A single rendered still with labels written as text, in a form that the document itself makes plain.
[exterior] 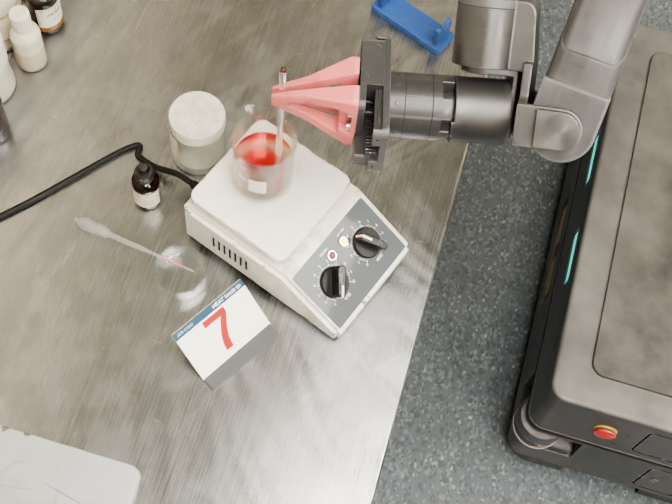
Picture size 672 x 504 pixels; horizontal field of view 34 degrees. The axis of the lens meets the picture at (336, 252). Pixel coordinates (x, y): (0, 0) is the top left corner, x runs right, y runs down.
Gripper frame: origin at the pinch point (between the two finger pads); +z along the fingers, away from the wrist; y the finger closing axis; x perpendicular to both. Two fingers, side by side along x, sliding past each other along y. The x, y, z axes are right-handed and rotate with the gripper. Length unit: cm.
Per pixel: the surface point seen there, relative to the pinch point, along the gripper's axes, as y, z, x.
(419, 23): -27.4, -15.0, 24.7
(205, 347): 14.8, 6.0, 23.5
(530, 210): -44, -46, 101
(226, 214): 3.3, 4.8, 16.7
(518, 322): -22, -43, 101
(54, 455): 26.3, 19.4, 24.4
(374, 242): 4.0, -10.1, 19.4
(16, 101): -13.2, 29.6, 25.2
